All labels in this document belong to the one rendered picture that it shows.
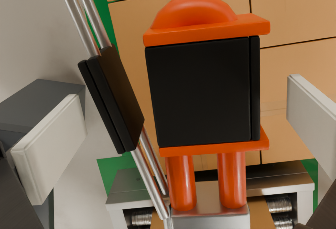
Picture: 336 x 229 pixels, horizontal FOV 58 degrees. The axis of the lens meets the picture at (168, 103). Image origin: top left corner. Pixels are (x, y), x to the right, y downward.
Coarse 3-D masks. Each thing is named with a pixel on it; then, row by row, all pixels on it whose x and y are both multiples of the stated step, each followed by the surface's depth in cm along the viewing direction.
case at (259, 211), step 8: (248, 200) 105; (256, 200) 104; (264, 200) 104; (256, 208) 101; (264, 208) 100; (152, 216) 107; (256, 216) 98; (264, 216) 97; (152, 224) 103; (160, 224) 103; (256, 224) 95; (264, 224) 94; (272, 224) 94
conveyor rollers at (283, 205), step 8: (272, 200) 111; (280, 200) 110; (288, 200) 109; (272, 208) 109; (280, 208) 109; (288, 208) 109; (136, 216) 115; (144, 216) 115; (288, 216) 115; (136, 224) 115; (144, 224) 115; (280, 224) 112; (288, 224) 112
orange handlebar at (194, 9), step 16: (176, 0) 19; (192, 0) 18; (208, 0) 18; (160, 16) 19; (176, 16) 19; (192, 16) 18; (208, 16) 18; (224, 16) 18; (176, 160) 22; (192, 160) 23; (224, 160) 22; (240, 160) 22; (176, 176) 23; (192, 176) 23; (224, 176) 23; (240, 176) 23; (176, 192) 23; (192, 192) 24; (224, 192) 23; (240, 192) 23; (176, 208) 24; (192, 208) 24
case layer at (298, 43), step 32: (128, 0) 86; (160, 0) 85; (224, 0) 84; (256, 0) 84; (288, 0) 84; (320, 0) 83; (128, 32) 89; (288, 32) 87; (320, 32) 86; (128, 64) 93; (288, 64) 90; (320, 64) 90; (288, 128) 98; (160, 160) 105; (256, 160) 103; (288, 160) 102
